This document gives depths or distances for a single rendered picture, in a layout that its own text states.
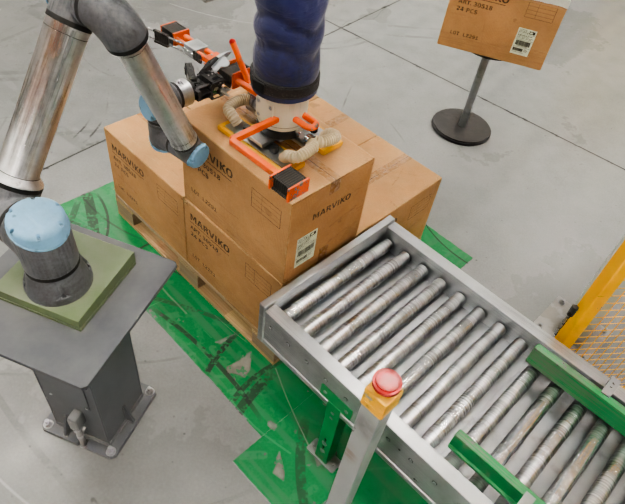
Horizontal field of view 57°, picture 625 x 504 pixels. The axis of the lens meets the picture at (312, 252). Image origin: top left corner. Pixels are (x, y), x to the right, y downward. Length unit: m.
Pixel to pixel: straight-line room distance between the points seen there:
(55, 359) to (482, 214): 2.48
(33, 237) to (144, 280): 0.40
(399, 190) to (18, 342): 1.61
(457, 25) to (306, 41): 1.88
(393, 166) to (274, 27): 1.14
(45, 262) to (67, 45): 0.56
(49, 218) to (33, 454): 1.11
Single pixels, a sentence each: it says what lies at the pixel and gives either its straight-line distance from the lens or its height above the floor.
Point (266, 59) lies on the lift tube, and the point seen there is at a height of 1.29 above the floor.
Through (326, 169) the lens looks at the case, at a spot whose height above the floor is 0.94.
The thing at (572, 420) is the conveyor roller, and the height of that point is 0.55.
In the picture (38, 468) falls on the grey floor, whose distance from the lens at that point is 2.47.
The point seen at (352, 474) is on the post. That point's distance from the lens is 1.76.
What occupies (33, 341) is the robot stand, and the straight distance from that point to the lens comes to 1.81.
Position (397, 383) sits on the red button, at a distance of 1.37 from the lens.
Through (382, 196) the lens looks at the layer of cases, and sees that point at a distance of 2.54.
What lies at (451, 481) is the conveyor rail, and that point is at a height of 0.59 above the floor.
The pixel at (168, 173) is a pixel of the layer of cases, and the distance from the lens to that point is 2.56.
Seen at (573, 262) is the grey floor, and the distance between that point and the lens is 3.46.
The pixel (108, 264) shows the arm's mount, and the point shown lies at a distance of 1.87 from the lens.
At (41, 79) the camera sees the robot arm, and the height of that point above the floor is 1.33.
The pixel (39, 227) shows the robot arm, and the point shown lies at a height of 1.06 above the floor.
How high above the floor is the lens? 2.19
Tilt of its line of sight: 47 degrees down
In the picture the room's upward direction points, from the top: 9 degrees clockwise
